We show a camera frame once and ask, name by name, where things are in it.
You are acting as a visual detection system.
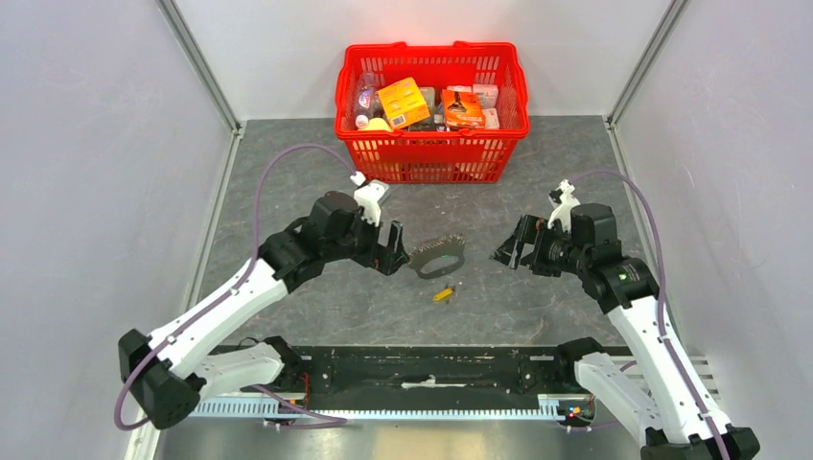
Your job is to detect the red shopping basket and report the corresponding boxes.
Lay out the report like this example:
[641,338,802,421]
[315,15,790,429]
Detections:
[334,41,530,183]

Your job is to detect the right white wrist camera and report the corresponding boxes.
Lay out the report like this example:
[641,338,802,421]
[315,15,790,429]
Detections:
[546,179,580,233]

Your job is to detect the orange black package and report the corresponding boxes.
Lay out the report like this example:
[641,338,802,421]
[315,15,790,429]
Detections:
[441,89,486,129]

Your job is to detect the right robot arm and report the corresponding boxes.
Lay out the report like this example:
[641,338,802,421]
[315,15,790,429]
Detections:
[491,203,760,459]

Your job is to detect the plastic bottle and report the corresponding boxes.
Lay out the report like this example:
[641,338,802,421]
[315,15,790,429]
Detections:
[353,71,383,129]

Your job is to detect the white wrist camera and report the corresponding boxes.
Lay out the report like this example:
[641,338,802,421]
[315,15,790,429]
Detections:
[546,179,580,233]
[350,171,390,227]

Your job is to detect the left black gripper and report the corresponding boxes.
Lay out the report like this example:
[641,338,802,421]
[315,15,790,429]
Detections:
[324,207,409,275]

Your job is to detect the key with yellow tag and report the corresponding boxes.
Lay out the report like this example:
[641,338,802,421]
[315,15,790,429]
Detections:
[432,286,455,304]

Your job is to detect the orange box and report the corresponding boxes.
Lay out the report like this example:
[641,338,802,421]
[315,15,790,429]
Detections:
[377,77,430,130]

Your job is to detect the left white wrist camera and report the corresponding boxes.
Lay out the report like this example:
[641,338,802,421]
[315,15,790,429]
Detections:
[350,171,390,227]

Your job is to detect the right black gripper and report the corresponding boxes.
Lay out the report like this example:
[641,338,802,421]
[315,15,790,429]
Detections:
[488,213,590,278]

